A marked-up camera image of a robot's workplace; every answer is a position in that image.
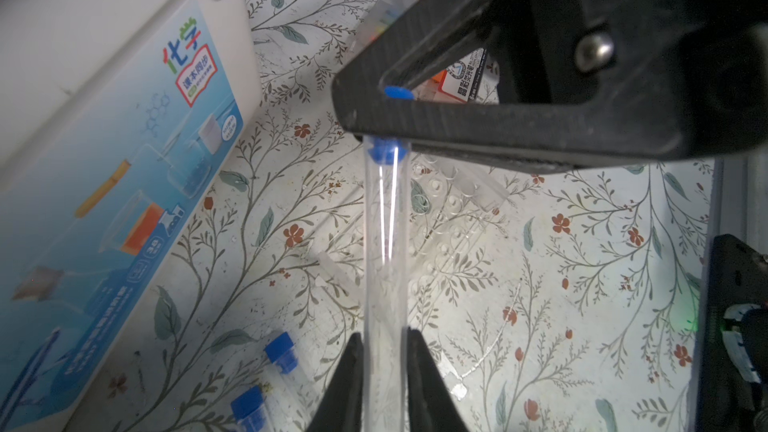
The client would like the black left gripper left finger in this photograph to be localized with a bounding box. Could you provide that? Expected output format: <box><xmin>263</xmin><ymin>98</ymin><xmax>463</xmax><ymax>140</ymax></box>
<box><xmin>306</xmin><ymin>332</ymin><xmax>364</xmax><ymax>432</ymax></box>

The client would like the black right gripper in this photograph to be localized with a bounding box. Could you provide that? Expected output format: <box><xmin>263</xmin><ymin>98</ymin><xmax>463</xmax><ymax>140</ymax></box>
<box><xmin>332</xmin><ymin>0</ymin><xmax>767</xmax><ymax>170</ymax></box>

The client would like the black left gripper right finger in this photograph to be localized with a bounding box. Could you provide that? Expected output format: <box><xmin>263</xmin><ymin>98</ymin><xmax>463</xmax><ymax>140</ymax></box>
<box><xmin>406</xmin><ymin>328</ymin><xmax>468</xmax><ymax>432</ymax></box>

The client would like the white plastic storage bin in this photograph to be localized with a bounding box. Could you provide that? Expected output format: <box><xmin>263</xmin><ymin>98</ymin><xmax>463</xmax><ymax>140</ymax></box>
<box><xmin>1</xmin><ymin>0</ymin><xmax>261</xmax><ymax>431</ymax></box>

